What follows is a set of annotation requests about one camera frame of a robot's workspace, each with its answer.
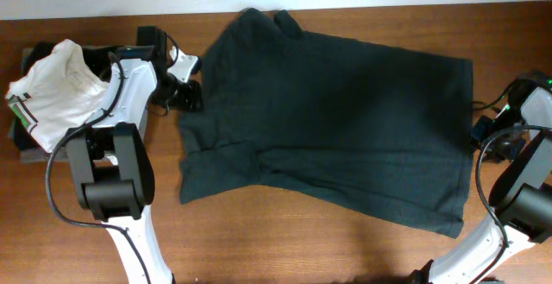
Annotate dark green t-shirt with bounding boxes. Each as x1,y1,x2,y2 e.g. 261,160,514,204
179,9,473,237

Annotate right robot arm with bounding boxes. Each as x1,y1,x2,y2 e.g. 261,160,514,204
407,71,551,284

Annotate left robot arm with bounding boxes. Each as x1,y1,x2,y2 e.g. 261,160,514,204
60,26,203,283

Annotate white folded t-shirt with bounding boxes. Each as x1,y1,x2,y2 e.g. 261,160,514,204
5,39,109,153

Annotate grey folded garment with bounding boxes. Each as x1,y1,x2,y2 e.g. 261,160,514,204
6,45,71,162

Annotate right black cable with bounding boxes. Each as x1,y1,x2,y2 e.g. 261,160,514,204
471,79,552,284

